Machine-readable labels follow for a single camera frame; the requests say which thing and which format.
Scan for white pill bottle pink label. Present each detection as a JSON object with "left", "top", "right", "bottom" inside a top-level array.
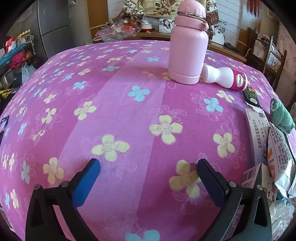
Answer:
[{"left": 202, "top": 64, "right": 248, "bottom": 91}]

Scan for wooden door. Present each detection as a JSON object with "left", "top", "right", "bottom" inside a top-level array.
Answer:
[{"left": 89, "top": 0, "right": 109, "bottom": 39}]

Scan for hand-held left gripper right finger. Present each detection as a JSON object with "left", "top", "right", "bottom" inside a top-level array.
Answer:
[{"left": 197, "top": 159, "right": 273, "bottom": 241}]

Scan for grey refrigerator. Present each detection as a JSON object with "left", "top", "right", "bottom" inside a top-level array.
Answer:
[{"left": 14, "top": 0, "right": 93, "bottom": 61}]

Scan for pink water bottle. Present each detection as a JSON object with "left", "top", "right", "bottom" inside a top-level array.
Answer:
[{"left": 168, "top": 0, "right": 210, "bottom": 85}]

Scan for clear plastic bags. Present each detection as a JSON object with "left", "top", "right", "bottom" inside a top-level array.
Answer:
[{"left": 96, "top": 20, "right": 139, "bottom": 42}]

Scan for low wooden cabinet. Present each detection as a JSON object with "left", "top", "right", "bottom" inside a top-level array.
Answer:
[{"left": 92, "top": 30, "right": 247, "bottom": 63}]

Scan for cartoon pig packet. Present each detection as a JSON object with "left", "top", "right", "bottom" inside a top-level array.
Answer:
[{"left": 264, "top": 182, "right": 279, "bottom": 209}]

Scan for large photo print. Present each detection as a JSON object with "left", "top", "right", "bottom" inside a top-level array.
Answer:
[{"left": 211, "top": 24, "right": 226, "bottom": 45}]

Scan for crumpled white plastic bag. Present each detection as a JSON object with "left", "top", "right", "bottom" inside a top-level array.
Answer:
[{"left": 269, "top": 197, "right": 295, "bottom": 239}]

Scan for long white medicine box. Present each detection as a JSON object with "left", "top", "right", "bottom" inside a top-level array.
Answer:
[{"left": 245, "top": 108, "right": 272, "bottom": 167}]

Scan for pink floral bed sheet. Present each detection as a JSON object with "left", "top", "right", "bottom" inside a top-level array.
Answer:
[{"left": 0, "top": 39, "right": 296, "bottom": 241}]

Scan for blue white snack packet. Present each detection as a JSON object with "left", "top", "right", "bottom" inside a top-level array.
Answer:
[{"left": 267, "top": 123, "right": 296, "bottom": 198}]

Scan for pile of colourful bags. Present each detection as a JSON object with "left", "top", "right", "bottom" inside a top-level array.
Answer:
[{"left": 0, "top": 30, "right": 37, "bottom": 98}]

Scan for black snack packet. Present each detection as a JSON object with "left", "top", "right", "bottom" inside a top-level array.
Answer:
[{"left": 243, "top": 86, "right": 263, "bottom": 109}]

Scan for small framed couple photo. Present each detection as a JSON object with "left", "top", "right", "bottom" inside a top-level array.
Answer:
[{"left": 159, "top": 18, "right": 174, "bottom": 33}]

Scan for pale hanging plastic bag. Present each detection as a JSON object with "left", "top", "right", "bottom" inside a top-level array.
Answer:
[{"left": 22, "top": 62, "right": 36, "bottom": 84}]

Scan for yellow brown floral quilt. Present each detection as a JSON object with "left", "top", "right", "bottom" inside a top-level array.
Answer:
[{"left": 122, "top": 0, "right": 218, "bottom": 21}]

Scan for green plush toy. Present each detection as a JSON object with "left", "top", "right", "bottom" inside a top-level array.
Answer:
[{"left": 270, "top": 98, "right": 296, "bottom": 134}]

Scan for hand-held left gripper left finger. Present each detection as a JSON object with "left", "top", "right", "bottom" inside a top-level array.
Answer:
[{"left": 25, "top": 158, "right": 101, "bottom": 241}]

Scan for dark wooden chair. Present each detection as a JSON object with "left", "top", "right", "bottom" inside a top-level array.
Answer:
[{"left": 246, "top": 28, "right": 287, "bottom": 86}]

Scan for pink floral curtain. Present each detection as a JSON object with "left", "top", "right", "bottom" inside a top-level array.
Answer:
[{"left": 277, "top": 21, "right": 296, "bottom": 70}]

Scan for white medicine box green stripes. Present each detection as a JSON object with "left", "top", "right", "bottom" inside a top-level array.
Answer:
[{"left": 240, "top": 162, "right": 270, "bottom": 193}]

